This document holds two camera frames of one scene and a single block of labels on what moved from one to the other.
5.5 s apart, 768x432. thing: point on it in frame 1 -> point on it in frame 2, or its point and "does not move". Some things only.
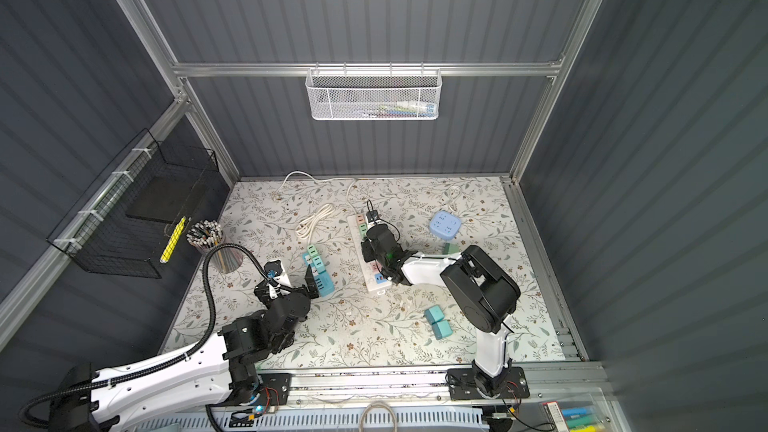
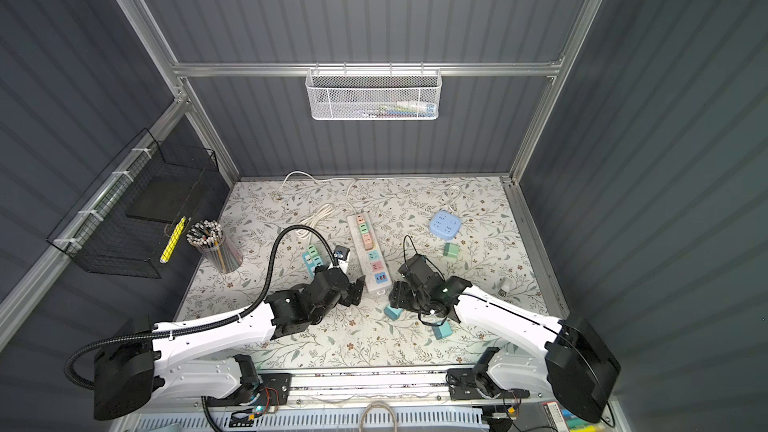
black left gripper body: x=312 y=291 -> x=350 y=296
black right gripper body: x=370 y=254 -> x=406 y=298
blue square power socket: x=445 y=225 does not move
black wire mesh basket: x=124 y=219 does not move
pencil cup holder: x=204 y=235 does not move
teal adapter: x=441 y=329 does not move
